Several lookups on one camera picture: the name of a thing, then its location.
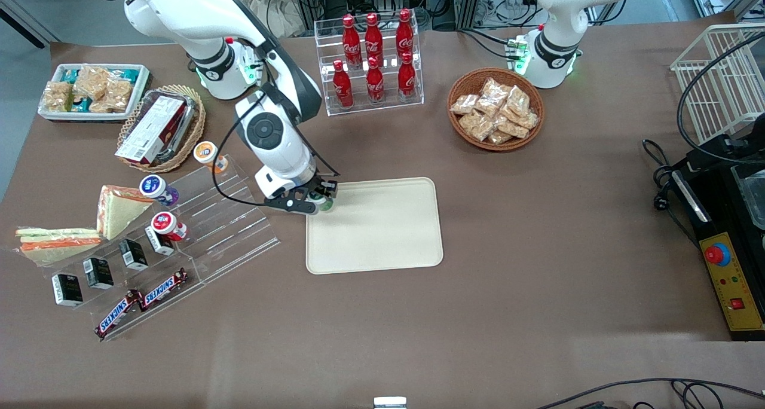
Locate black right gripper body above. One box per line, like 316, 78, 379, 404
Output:
263, 179, 323, 216

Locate beige plastic tray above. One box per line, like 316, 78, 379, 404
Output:
305, 176, 445, 276

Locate orange gum bottle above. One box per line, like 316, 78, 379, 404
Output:
192, 141, 230, 175

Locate red gum bottle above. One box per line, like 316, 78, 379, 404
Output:
150, 212, 188, 243

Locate purple gum bottle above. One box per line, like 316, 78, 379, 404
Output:
139, 175, 180, 207

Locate clear acrylic stepped display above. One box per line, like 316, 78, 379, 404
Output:
36, 154, 281, 343

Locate red cola bottle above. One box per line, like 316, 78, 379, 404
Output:
397, 52, 417, 103
341, 14, 362, 70
365, 56, 385, 106
395, 8, 415, 63
332, 60, 354, 110
364, 13, 384, 68

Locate oval light wicker basket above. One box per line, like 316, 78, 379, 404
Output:
116, 84, 207, 174

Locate clear acrylic bottle rack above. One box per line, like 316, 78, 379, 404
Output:
314, 11, 426, 118

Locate small black box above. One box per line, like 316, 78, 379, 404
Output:
144, 225, 176, 257
51, 273, 84, 307
82, 257, 115, 291
118, 238, 149, 272

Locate snickers chocolate bar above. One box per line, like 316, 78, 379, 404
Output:
138, 267, 189, 312
94, 289, 145, 340

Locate red white cookie box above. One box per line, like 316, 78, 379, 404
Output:
114, 94, 188, 167

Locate triangular wrapped sandwich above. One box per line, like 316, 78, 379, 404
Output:
96, 185, 155, 241

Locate round brown wicker basket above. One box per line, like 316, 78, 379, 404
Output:
446, 68, 546, 153

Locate white rectangular snack bin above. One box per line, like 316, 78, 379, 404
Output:
37, 63, 151, 123

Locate clear rice cracker packet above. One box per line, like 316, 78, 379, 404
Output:
42, 81, 74, 112
104, 78, 134, 112
74, 65, 112, 99

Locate flat wrapped sandwich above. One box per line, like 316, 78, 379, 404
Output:
14, 226, 103, 267

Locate red emergency stop button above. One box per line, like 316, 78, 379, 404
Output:
704, 243, 732, 267

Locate black device on control box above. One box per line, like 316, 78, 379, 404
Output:
684, 114, 765, 172

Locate black yellow control box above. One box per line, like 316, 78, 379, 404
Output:
668, 163, 765, 343

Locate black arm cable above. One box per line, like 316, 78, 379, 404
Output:
212, 36, 341, 209

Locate black power cable with plug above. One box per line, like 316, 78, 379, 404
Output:
642, 138, 701, 245

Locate thick black looping cable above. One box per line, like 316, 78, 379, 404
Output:
676, 33, 765, 164

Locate thin black table cable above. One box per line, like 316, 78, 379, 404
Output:
535, 377, 765, 409

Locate white wire basket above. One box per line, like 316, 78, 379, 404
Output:
669, 23, 765, 147

